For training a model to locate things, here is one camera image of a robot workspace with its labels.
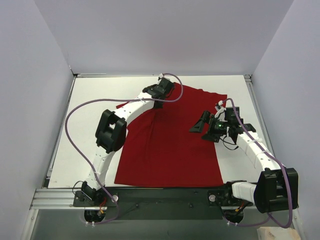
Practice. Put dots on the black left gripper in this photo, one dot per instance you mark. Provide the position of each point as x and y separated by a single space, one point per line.
157 100

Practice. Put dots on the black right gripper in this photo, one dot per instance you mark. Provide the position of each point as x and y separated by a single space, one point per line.
210 125

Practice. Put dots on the red t-shirt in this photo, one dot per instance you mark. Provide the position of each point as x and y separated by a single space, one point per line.
160 151

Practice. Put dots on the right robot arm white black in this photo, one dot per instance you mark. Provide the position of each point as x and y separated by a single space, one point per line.
277 186

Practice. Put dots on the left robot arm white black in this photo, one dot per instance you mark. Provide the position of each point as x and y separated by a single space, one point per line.
111 133

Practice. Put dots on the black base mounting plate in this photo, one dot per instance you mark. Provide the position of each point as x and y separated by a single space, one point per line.
137 203

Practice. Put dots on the beige foam block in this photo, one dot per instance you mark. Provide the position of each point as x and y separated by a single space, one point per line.
277 233

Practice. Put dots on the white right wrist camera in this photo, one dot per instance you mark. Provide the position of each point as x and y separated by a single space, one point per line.
219 109

